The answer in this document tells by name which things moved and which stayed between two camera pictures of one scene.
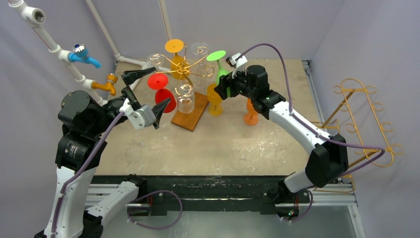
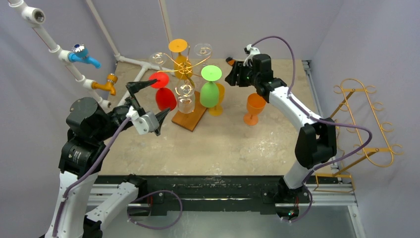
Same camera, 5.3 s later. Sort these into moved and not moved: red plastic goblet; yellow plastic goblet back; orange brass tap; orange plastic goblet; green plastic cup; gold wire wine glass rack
Moved: green plastic cup
Not moved: red plastic goblet; yellow plastic goblet back; orange plastic goblet; gold wire wine glass rack; orange brass tap
